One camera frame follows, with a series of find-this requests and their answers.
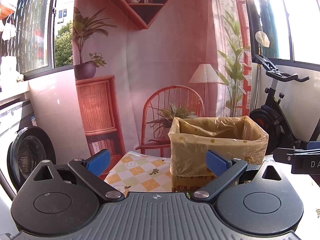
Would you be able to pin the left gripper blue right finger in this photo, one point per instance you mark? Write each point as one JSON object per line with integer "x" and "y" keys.
{"x": 227, "y": 171}

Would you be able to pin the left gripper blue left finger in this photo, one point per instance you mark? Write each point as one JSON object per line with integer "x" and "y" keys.
{"x": 89, "y": 170}

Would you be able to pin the checkered floral tablecloth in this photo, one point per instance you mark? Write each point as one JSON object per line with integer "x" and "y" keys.
{"x": 137, "y": 172}

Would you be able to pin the cardboard box with plastic liner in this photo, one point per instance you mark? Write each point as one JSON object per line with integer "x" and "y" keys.
{"x": 190, "y": 139}

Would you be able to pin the front-load washing machine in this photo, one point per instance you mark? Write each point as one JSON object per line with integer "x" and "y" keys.
{"x": 23, "y": 145}

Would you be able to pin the printed room backdrop cloth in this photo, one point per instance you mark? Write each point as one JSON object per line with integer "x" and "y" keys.
{"x": 135, "y": 58}

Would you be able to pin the white cap on bike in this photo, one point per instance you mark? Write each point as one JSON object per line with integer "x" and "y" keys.
{"x": 262, "y": 39}

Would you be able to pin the hanging laundry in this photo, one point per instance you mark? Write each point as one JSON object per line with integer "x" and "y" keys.
{"x": 8, "y": 29}

